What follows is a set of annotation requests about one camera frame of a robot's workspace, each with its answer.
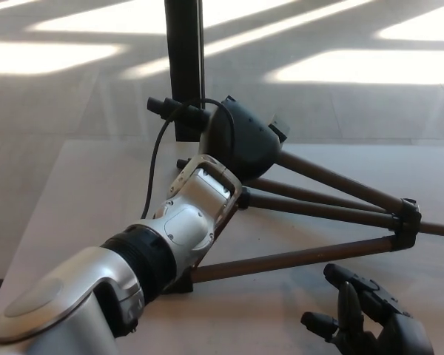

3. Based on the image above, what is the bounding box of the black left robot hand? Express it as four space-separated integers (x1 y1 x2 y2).
199 95 292 180

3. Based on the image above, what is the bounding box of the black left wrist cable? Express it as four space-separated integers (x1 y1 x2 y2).
140 98 238 219

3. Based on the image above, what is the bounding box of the black vertical post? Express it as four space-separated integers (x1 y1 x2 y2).
164 0 207 141

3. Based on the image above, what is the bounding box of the brown and black camera tripod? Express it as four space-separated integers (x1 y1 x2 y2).
147 95 444 295

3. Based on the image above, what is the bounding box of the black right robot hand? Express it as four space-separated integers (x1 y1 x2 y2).
300 263 436 355

